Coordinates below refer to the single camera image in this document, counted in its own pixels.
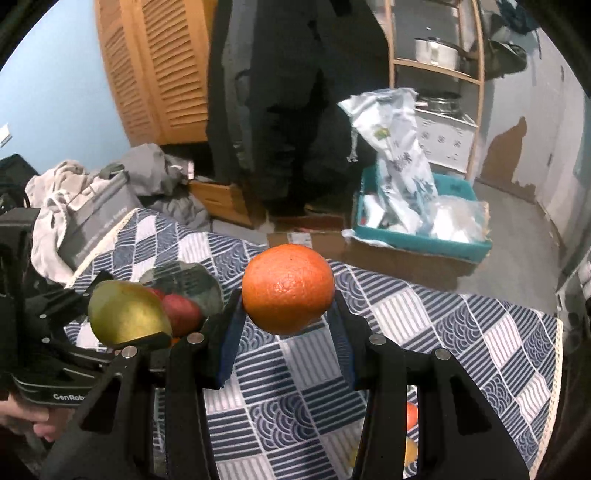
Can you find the grey printed paper bag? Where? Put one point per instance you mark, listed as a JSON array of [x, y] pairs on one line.
[[97, 217]]

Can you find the grey clothes pile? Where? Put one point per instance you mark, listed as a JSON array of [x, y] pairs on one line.
[[147, 166]]

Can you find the green yellow pear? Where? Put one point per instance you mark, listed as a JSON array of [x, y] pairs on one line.
[[124, 314]]

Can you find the metal pot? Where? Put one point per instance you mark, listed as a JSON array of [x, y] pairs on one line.
[[436, 50]]

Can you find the teal storage bin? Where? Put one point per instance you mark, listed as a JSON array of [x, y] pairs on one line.
[[461, 249]]

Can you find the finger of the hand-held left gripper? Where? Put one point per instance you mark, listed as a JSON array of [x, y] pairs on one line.
[[143, 344], [78, 297]]

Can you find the olive green cloth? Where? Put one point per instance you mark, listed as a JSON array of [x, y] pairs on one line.
[[111, 170]]

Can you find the wooden shelf rack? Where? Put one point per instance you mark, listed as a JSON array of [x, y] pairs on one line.
[[478, 69]]

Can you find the large orange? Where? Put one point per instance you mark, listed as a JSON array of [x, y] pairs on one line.
[[286, 286]]

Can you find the wooden louvered cabinet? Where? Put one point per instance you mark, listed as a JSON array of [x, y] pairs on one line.
[[175, 69]]

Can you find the white wall switch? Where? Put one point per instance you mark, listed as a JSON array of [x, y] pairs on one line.
[[4, 134]]

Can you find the white patterned storage box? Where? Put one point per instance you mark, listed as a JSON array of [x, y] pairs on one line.
[[443, 138]]

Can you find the red apple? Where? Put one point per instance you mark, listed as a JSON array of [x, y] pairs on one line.
[[180, 314]]

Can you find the person's left hand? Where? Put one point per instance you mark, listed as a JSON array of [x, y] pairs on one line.
[[27, 415]]

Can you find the blue white patterned tablecloth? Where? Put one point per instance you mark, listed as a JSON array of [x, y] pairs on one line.
[[461, 332]]

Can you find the black crate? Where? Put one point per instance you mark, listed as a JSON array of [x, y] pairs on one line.
[[14, 173]]

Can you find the black hanging coat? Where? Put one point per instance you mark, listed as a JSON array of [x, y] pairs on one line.
[[286, 115]]

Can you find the clear plastic bag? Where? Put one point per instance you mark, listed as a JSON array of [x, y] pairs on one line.
[[457, 217]]

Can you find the clear glass plate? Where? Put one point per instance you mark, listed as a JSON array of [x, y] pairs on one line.
[[194, 281]]

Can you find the white printed plastic bag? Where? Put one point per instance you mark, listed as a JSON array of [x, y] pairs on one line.
[[401, 161]]

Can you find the beige cloth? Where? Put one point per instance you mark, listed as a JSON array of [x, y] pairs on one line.
[[55, 184]]

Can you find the small steel pot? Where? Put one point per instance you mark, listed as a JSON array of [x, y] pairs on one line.
[[438, 104]]

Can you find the flat brown cardboard box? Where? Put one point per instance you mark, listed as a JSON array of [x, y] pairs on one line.
[[314, 242]]

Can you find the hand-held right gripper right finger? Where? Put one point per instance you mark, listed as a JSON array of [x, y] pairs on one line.
[[344, 341]]

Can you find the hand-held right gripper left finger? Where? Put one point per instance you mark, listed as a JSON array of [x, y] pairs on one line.
[[231, 332]]

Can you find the large brown cardboard box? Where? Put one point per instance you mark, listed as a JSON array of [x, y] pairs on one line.
[[406, 263]]

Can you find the grey hanging jacket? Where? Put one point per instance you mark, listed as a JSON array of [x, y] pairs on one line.
[[231, 83]]

